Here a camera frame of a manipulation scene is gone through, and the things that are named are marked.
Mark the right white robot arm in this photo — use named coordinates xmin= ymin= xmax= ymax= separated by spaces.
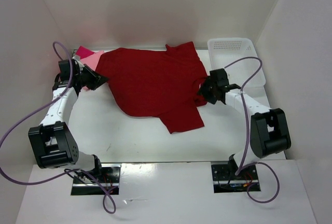
xmin=198 ymin=76 xmax=291 ymax=179

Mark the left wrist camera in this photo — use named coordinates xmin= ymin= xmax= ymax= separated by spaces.
xmin=58 ymin=59 xmax=80 ymax=81

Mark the dark red t shirt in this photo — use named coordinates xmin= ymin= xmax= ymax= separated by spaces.
xmin=96 ymin=42 xmax=207 ymax=133

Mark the light pink t shirt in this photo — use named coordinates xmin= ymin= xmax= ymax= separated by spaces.
xmin=80 ymin=50 xmax=104 ymax=91

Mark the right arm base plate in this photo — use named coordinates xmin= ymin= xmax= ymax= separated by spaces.
xmin=211 ymin=161 xmax=261 ymax=193

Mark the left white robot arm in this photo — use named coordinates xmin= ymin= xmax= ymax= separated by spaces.
xmin=28 ymin=61 xmax=108 ymax=183

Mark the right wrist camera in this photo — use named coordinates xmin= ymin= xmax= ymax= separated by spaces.
xmin=210 ymin=68 xmax=229 ymax=87

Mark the white plastic basket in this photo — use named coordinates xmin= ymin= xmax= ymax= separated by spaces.
xmin=207 ymin=38 xmax=267 ymax=89

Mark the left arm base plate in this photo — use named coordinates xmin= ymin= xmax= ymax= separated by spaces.
xmin=71 ymin=163 xmax=121 ymax=196

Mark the magenta t shirt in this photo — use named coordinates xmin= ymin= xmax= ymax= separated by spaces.
xmin=75 ymin=46 xmax=95 ymax=59

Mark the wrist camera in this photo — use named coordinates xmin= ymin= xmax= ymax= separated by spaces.
xmin=210 ymin=68 xmax=229 ymax=87
xmin=58 ymin=59 xmax=80 ymax=81

